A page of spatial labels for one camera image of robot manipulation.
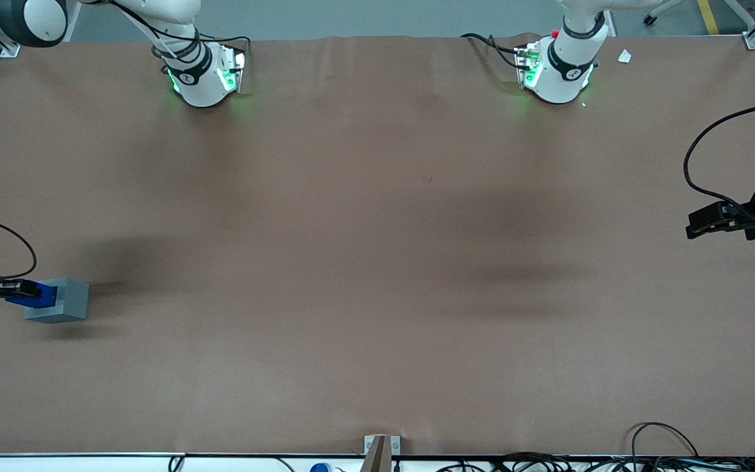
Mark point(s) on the blue plastic part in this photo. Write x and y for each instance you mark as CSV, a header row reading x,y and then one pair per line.
x,y
46,296

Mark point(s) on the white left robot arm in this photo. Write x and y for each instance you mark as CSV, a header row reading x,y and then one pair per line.
x,y
558,78

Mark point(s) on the gray square hollow base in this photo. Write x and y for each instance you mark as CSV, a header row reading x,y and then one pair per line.
x,y
73,301

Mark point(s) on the white paper scrap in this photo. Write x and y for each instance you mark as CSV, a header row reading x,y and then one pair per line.
x,y
624,56

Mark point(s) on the white leg with caster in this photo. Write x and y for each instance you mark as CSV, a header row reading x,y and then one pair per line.
x,y
649,19

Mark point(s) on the brown paper table cover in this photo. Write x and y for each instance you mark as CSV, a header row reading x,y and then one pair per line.
x,y
377,262

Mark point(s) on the blue round cap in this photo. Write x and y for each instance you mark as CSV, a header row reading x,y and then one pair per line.
x,y
320,468

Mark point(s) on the gray metal bracket with post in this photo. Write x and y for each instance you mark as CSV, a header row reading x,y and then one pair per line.
x,y
381,452

